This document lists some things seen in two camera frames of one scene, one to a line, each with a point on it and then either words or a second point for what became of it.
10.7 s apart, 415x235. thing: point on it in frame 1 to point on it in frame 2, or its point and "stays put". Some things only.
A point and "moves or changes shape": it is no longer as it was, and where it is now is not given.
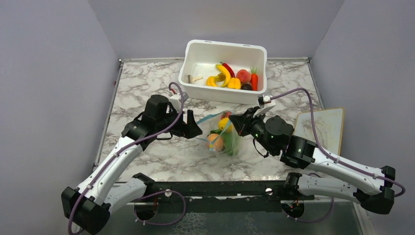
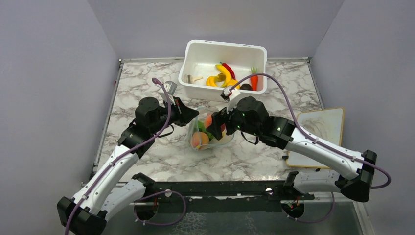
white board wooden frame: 328,125 stays put
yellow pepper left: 211,81 stays put
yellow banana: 227,75 stays put
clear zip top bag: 217,133 moves or changes shape
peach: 244,75 to 208,120
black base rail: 221,197 stays put
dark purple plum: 246,86 stays put
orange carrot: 254,79 stays put
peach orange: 215,142 to 199,140
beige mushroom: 190,79 stays put
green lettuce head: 229,144 to 201,128
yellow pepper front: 234,83 stays put
